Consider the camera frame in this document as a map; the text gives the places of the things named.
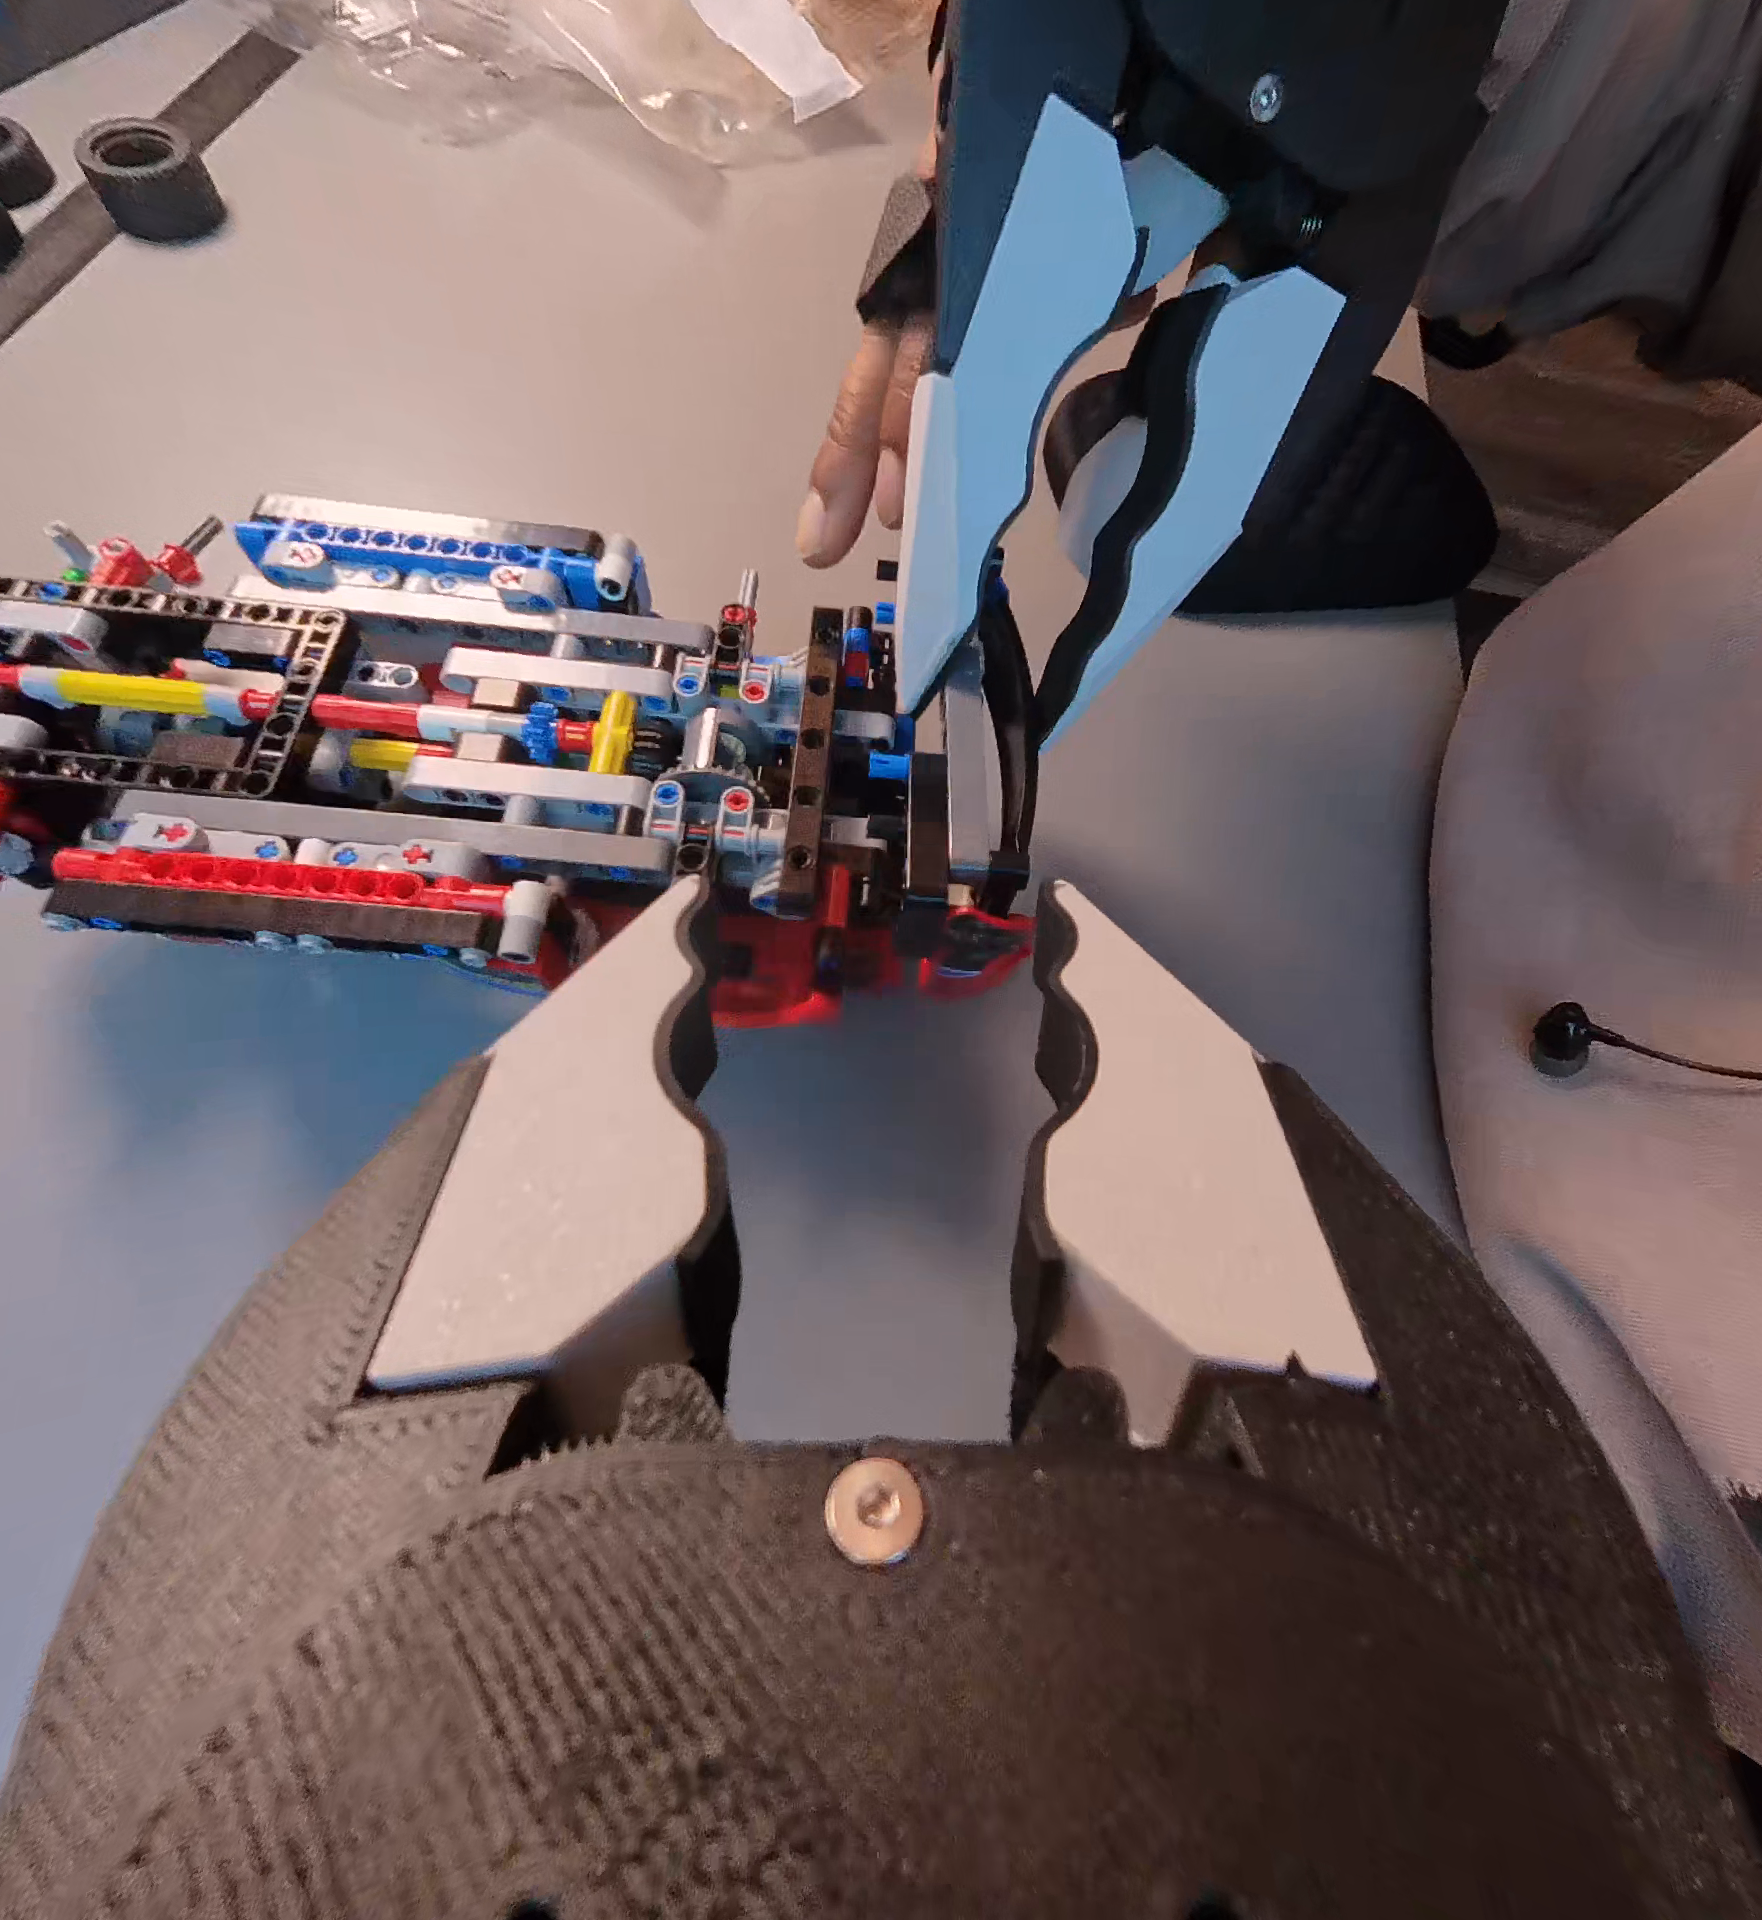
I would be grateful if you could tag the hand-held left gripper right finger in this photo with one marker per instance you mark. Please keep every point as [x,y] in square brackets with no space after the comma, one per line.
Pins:
[1211,1200]

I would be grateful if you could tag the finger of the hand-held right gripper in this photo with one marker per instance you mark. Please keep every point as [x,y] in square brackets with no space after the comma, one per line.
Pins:
[970,510]
[1240,390]

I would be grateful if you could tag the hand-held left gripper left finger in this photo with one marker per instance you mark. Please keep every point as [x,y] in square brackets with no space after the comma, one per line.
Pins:
[551,1200]

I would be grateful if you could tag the red blue lego car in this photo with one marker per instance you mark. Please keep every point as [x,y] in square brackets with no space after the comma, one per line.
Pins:
[446,751]

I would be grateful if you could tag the person's right hand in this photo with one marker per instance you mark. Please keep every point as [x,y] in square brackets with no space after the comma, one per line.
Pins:
[858,450]

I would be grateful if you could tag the clear plastic bag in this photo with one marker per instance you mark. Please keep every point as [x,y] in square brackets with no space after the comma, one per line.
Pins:
[595,74]

